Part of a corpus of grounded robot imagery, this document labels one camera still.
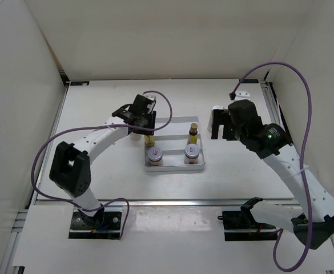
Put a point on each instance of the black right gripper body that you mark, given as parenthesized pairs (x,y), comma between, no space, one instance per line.
(238,134)

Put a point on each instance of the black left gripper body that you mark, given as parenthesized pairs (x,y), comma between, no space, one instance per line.
(148,120)

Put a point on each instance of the white shaker bottle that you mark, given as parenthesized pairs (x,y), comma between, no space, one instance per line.
(134,136)
(211,118)

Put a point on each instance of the yellow small bottle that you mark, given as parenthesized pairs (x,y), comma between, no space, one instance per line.
(193,134)
(149,140)

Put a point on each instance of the sauce jar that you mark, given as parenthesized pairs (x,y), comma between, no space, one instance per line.
(155,156)
(191,154)

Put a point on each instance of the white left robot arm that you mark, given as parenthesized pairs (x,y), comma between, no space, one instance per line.
(71,166)

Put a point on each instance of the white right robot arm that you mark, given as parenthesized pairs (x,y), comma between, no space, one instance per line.
(316,216)

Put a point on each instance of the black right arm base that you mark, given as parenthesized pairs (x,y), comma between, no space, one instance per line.
(239,225)

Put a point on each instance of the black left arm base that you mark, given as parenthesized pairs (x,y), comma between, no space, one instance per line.
(102,226)

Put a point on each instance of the white divided tray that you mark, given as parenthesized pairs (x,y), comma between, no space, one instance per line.
(172,140)

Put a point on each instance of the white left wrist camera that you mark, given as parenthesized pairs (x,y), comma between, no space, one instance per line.
(150,99)

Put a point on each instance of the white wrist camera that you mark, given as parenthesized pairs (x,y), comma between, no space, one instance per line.
(242,95)
(150,99)

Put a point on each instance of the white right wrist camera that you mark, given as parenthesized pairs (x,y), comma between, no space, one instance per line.
(242,95)

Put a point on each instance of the aluminium frame rail front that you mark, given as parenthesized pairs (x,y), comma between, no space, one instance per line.
(179,202)

